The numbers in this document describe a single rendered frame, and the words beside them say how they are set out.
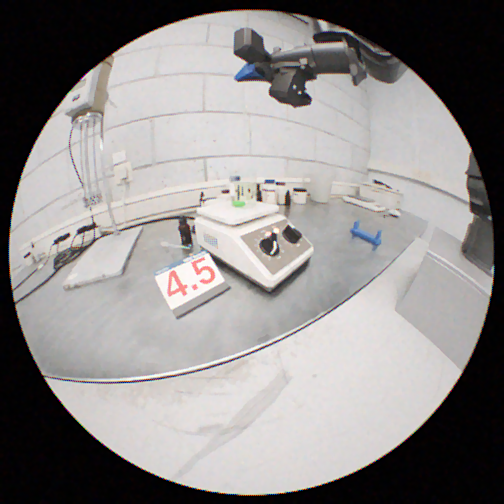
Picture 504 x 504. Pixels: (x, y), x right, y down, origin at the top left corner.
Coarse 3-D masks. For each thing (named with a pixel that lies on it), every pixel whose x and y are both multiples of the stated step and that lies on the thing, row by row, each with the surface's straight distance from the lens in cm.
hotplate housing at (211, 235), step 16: (208, 224) 29; (224, 224) 27; (240, 224) 26; (256, 224) 26; (208, 240) 30; (224, 240) 25; (240, 240) 23; (224, 256) 27; (240, 256) 23; (304, 256) 27; (240, 272) 26; (256, 272) 22; (288, 272) 24; (272, 288) 23
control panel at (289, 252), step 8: (272, 224) 28; (280, 224) 29; (256, 232) 25; (264, 232) 25; (280, 232) 27; (248, 240) 23; (256, 240) 24; (280, 240) 26; (304, 240) 29; (256, 248) 22; (280, 248) 25; (288, 248) 26; (296, 248) 27; (304, 248) 28; (256, 256) 22; (264, 256) 22; (272, 256) 23; (280, 256) 24; (288, 256) 24; (296, 256) 25; (264, 264) 21; (272, 264) 22; (280, 264) 23; (272, 272) 21
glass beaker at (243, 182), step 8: (232, 168) 29; (232, 176) 29; (240, 176) 28; (248, 176) 28; (256, 176) 30; (232, 184) 29; (240, 184) 28; (248, 184) 28; (256, 184) 30; (232, 192) 29; (240, 192) 28; (248, 192) 29; (256, 192) 30; (232, 200) 30; (240, 200) 29; (248, 200) 29; (256, 200) 31; (240, 208) 29
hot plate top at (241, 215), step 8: (200, 208) 32; (208, 208) 31; (216, 208) 31; (224, 208) 30; (232, 208) 30; (248, 208) 29; (256, 208) 29; (264, 208) 29; (272, 208) 29; (208, 216) 28; (216, 216) 26; (224, 216) 25; (232, 216) 25; (240, 216) 24; (248, 216) 25; (256, 216) 26; (232, 224) 24
